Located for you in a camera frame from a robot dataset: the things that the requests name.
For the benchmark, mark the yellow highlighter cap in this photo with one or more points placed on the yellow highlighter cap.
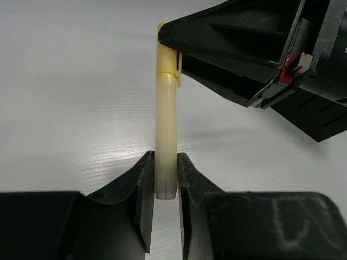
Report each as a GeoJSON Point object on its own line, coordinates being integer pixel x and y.
{"type": "Point", "coordinates": [168, 61]}

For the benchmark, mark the yellow highlighter pen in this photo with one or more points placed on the yellow highlighter pen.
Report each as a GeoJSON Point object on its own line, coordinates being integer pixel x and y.
{"type": "Point", "coordinates": [166, 137]}

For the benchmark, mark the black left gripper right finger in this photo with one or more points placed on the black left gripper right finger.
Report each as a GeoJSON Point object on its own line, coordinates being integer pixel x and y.
{"type": "Point", "coordinates": [255, 225]}

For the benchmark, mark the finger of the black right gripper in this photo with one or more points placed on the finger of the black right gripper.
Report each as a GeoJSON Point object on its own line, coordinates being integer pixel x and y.
{"type": "Point", "coordinates": [238, 78]}
{"type": "Point", "coordinates": [225, 32]}

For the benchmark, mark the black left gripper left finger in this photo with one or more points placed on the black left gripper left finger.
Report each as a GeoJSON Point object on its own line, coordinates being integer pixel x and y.
{"type": "Point", "coordinates": [114, 222]}

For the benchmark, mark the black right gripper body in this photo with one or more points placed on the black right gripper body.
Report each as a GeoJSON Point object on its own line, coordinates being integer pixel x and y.
{"type": "Point", "coordinates": [310, 88]}

